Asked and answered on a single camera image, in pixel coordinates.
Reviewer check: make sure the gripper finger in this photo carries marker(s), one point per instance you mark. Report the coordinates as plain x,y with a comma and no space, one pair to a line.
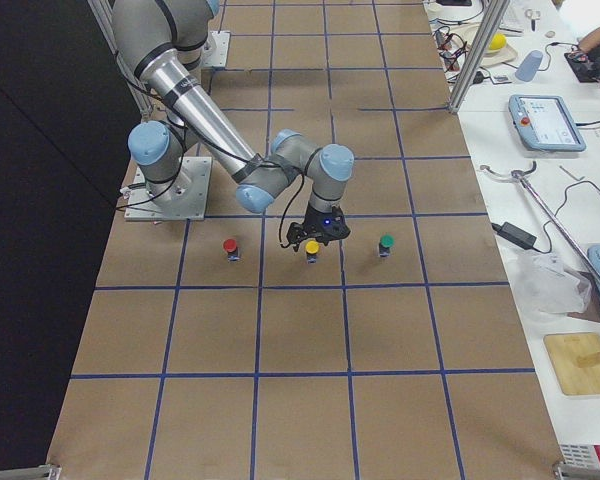
324,239
295,236

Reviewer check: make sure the aluminium frame post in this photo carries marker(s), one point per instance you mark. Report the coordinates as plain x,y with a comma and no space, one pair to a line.
487,29

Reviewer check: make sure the red push button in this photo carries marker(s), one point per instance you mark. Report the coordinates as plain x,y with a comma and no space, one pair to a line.
232,249

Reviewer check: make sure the wooden cutting board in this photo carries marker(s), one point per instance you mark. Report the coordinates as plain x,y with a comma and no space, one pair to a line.
575,359

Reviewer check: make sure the blue paper cup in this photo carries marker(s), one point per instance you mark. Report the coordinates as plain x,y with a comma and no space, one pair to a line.
529,66

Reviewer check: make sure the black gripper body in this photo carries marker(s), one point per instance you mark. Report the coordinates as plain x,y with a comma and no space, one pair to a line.
312,223

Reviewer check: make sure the green push button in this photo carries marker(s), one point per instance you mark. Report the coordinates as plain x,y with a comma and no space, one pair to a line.
385,245

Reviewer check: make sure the metal reacher tool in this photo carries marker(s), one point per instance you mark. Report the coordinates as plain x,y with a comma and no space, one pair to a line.
521,177

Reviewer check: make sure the yellow push button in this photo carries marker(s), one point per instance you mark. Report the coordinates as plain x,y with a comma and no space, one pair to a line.
312,249

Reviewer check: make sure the black laptop charger brick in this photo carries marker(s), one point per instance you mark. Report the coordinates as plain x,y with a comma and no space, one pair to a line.
515,235

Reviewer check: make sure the blue teach pendant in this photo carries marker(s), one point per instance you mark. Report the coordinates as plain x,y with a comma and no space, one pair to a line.
544,123

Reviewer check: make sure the clear plastic bag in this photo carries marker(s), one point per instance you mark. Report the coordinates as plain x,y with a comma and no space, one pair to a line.
542,285

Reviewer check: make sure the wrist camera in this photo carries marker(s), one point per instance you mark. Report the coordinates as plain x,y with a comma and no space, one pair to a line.
334,224

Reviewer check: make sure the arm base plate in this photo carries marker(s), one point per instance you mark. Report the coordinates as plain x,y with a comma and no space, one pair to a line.
185,198
215,51

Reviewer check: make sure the yellow fruit on tray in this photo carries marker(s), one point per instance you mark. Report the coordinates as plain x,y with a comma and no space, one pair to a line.
497,43

